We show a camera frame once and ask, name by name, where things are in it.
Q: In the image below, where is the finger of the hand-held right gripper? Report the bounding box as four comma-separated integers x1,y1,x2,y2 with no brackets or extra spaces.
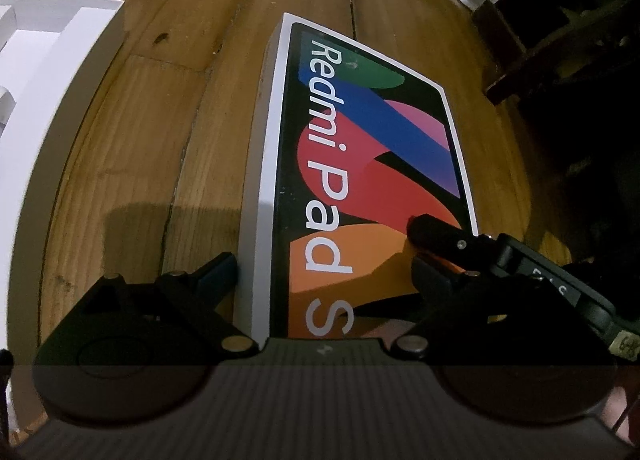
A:
407,214,496,273

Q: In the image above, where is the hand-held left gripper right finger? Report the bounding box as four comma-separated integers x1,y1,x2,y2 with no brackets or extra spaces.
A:
390,256,581,358

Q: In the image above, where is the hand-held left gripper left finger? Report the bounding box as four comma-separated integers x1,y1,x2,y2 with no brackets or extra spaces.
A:
60,252,260,358

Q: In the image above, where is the Redmi Pad SE box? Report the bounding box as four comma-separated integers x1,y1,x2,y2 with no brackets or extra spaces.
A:
239,13,480,341

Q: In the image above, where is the white box tray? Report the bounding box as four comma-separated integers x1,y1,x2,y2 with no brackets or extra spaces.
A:
0,0,126,446

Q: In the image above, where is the dark wooden table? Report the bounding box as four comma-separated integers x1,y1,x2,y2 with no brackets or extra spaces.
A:
472,0,640,291

